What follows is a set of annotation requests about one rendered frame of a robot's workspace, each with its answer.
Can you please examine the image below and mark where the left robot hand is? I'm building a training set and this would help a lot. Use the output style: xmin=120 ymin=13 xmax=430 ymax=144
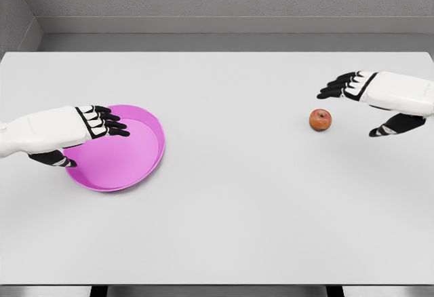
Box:
xmin=12 ymin=104 xmax=132 ymax=169

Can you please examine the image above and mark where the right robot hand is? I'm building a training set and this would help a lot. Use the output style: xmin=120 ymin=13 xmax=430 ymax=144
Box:
xmin=316 ymin=71 xmax=434 ymax=138

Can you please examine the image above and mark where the pink round plate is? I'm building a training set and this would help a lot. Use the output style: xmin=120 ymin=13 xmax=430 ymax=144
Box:
xmin=63 ymin=104 xmax=166 ymax=193

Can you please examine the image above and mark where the red apple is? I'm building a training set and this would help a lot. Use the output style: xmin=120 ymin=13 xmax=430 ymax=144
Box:
xmin=309 ymin=108 xmax=333 ymax=132

